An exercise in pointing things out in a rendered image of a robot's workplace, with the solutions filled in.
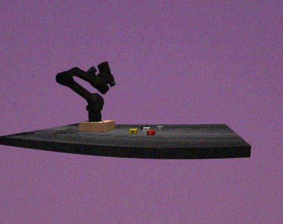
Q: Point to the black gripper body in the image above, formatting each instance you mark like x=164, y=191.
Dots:
x=92, y=71

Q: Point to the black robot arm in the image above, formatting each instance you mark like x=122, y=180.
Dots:
x=95, y=101

